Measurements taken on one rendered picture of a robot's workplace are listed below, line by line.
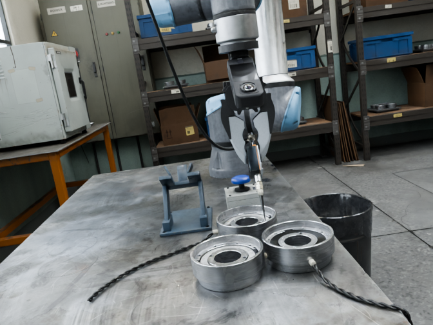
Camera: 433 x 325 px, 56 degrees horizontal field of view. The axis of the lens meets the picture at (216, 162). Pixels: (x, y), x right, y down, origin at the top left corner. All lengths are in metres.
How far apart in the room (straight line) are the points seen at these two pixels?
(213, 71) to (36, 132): 1.89
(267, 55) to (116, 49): 3.42
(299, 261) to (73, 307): 0.32
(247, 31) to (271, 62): 0.41
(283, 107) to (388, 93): 4.05
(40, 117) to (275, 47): 2.00
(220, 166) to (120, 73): 3.37
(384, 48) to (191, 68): 2.00
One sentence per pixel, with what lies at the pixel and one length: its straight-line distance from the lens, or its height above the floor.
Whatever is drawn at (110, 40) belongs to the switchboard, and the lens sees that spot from 4.47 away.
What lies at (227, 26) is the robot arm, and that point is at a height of 1.16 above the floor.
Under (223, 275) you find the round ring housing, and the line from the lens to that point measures 0.55.
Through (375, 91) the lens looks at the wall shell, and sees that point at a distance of 5.03.
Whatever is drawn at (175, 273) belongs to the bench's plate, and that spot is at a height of 0.80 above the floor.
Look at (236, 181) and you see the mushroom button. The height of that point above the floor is 0.87.
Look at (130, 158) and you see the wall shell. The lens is 4.75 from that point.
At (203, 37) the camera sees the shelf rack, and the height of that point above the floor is 1.43.
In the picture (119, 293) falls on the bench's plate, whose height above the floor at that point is 0.80.
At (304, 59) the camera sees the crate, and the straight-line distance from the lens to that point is 4.25.
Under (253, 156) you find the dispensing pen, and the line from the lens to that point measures 0.72.
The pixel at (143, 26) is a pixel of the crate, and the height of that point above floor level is 1.62.
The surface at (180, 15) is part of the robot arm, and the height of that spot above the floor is 1.21.
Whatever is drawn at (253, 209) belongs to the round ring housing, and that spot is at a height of 0.83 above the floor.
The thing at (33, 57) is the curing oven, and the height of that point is 1.34.
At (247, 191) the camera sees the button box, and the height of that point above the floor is 0.84.
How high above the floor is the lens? 1.09
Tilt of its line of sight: 12 degrees down
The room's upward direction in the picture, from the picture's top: 8 degrees counter-clockwise
